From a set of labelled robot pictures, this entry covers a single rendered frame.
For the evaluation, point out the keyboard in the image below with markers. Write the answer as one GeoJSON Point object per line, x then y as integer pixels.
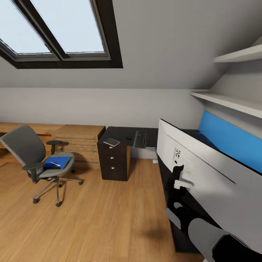
{"type": "Point", "coordinates": [140, 140]}

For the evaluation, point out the swivel chair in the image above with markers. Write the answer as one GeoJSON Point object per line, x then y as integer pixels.
{"type": "Point", "coordinates": [29, 150]}

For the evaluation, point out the room divider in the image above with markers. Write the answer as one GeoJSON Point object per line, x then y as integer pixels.
{"type": "Point", "coordinates": [232, 140]}

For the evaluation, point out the monitor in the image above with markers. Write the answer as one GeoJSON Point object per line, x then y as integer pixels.
{"type": "Point", "coordinates": [229, 190]}

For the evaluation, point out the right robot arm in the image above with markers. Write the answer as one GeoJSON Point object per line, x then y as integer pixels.
{"type": "Point", "coordinates": [215, 244]}

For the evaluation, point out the notebook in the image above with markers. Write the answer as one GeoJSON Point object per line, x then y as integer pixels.
{"type": "Point", "coordinates": [112, 142]}

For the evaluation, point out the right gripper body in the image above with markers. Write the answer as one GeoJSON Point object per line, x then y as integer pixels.
{"type": "Point", "coordinates": [170, 188]}

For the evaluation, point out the folder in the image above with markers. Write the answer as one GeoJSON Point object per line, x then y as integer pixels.
{"type": "Point", "coordinates": [55, 163]}

